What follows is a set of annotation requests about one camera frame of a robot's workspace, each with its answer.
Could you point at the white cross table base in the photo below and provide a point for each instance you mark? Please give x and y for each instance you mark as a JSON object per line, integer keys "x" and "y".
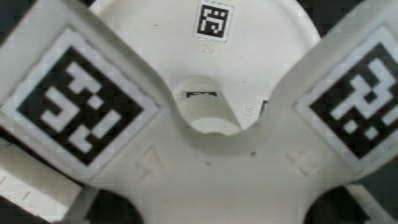
{"x": 89, "y": 116}

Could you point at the white cylindrical table leg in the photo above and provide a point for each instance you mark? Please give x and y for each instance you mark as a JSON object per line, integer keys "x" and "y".
{"x": 203, "y": 106}

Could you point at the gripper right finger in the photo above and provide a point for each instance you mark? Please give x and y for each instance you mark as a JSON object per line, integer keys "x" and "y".
{"x": 347, "y": 206}

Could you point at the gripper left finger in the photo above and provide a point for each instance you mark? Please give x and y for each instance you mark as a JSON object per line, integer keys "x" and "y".
{"x": 101, "y": 208}

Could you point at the white round table top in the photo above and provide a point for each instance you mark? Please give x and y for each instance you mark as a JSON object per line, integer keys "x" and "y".
{"x": 231, "y": 39}

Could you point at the white front fence bar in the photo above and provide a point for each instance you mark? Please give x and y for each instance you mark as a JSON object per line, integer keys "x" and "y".
{"x": 34, "y": 186}

